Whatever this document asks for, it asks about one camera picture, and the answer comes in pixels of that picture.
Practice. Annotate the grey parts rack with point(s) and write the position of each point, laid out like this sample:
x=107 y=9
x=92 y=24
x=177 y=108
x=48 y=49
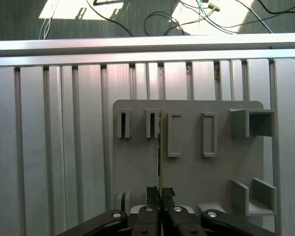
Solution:
x=199 y=172

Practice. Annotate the green RAM stick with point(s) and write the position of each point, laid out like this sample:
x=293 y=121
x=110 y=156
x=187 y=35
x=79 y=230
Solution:
x=160 y=152

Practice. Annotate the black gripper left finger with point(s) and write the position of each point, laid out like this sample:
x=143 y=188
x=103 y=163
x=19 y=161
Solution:
x=147 y=221

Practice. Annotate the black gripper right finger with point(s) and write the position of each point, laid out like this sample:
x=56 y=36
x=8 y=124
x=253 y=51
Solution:
x=177 y=221

